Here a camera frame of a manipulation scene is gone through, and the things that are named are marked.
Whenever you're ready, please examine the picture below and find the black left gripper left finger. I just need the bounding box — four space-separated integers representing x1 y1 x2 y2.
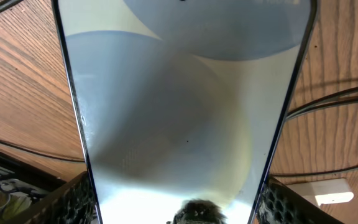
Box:
6 172 96 224

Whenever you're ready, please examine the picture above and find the black charger cable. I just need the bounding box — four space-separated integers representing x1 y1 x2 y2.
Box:
268 82 358 178

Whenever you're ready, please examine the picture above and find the Samsung Galaxy smartphone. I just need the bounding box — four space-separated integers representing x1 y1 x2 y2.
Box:
52 0 318 224

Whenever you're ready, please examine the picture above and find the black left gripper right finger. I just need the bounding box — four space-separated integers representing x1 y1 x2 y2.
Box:
256 177 343 224

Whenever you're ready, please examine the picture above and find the white power strip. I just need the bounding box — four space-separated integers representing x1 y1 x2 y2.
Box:
287 178 354 207

